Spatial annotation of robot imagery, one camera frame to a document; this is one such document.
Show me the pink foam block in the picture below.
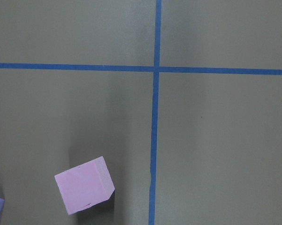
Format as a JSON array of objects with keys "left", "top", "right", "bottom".
[{"left": 54, "top": 156, "right": 115, "bottom": 215}]

